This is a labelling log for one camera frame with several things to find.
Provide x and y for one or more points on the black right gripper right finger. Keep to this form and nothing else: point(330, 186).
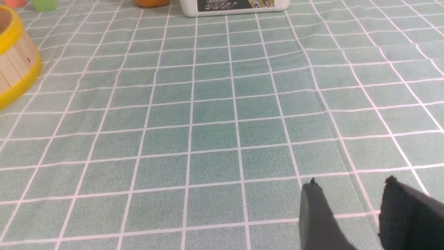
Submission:
point(410, 219)

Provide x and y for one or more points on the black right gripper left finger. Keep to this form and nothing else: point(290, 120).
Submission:
point(318, 228)

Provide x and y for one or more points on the white box with green lid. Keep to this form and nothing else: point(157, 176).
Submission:
point(198, 8)

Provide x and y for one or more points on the yellow bamboo steamer base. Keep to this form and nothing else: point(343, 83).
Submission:
point(20, 60)

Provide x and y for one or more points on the green checkered tablecloth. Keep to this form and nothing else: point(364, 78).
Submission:
point(151, 130)

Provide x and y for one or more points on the orange toy pear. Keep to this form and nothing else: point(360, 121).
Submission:
point(152, 3)

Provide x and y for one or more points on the green cube block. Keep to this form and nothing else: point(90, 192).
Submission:
point(44, 5)

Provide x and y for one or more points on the orange-pink cube block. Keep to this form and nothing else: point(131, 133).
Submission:
point(14, 3)

